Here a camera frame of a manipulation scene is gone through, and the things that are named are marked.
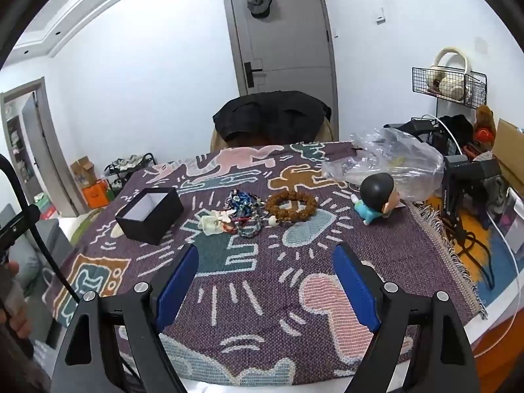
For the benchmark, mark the grey cap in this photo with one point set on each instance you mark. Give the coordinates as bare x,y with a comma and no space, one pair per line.
260,4

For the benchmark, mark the grey sofa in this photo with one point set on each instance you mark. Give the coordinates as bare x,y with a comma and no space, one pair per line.
61,237

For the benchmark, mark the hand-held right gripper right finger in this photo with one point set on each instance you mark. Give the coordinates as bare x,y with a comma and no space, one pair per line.
356,290

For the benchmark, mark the grey door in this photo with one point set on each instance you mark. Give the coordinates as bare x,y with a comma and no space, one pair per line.
286,41

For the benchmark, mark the cream headphones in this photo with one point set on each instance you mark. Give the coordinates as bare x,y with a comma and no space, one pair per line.
450,88

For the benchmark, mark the orange shopping bag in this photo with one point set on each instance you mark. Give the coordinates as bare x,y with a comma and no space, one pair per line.
95,195

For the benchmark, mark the black jewelry box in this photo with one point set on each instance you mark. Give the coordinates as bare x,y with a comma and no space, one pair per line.
143,229

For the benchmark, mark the open small cardboard box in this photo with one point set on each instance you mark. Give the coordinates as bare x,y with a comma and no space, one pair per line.
84,172

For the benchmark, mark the white wall switch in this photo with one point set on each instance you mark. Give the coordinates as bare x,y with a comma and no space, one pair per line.
380,15

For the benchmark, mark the person's left hand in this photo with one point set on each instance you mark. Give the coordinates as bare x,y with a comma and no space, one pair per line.
18,321

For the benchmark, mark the green round mat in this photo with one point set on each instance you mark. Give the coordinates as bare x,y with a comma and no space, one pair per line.
82,225

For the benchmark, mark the tan chair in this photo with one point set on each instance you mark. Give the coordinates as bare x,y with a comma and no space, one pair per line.
326,131

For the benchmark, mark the grey interior doorway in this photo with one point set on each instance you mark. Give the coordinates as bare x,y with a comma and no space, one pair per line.
45,143

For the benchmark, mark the black shoe rack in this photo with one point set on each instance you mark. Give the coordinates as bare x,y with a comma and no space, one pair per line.
123,163

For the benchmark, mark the cartoon boy figurine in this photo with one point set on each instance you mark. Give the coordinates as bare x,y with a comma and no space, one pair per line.
378,190

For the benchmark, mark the black jacket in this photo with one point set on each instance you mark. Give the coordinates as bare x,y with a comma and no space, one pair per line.
266,118

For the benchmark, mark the large cardboard box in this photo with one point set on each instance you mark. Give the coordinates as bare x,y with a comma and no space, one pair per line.
507,143

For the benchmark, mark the black camera device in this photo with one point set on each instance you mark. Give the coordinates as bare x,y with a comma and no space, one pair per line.
466,172

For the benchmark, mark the printed purple blanket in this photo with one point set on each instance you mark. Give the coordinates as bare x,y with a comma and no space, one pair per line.
278,278

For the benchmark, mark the brown plush toy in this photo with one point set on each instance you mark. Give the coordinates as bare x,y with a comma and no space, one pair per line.
485,116

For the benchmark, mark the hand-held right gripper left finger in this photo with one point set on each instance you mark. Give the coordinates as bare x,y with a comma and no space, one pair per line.
178,286

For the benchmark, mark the clear plastic bag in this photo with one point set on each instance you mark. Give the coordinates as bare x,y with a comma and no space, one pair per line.
393,155

